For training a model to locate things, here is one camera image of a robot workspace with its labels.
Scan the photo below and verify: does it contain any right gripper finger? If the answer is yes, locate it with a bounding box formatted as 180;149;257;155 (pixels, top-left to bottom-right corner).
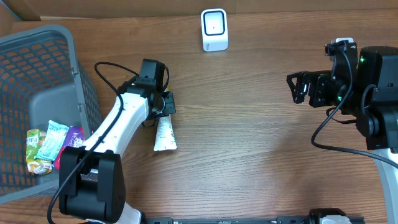
293;79;311;104
287;70;331;86

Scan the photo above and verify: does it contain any white tube gold cap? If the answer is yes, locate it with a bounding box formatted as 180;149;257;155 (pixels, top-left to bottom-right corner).
154;95;177;152

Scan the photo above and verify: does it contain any teal wet wipes pack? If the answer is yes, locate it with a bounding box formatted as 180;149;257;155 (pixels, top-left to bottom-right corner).
34;120;70;161

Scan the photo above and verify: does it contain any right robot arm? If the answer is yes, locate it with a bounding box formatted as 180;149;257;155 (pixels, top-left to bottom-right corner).
286;38;397;223

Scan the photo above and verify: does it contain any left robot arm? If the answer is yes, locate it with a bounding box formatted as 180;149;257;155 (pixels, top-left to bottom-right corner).
58;80;176;223

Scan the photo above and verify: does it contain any white barcode scanner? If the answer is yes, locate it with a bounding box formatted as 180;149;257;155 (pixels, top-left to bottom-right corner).
200;8;229;52

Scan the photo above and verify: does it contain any grey plastic mesh basket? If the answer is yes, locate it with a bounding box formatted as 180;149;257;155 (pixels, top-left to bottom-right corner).
1;24;102;203

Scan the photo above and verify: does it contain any green yellow snack pouch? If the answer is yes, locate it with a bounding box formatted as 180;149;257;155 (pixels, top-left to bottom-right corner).
25;129;52;175

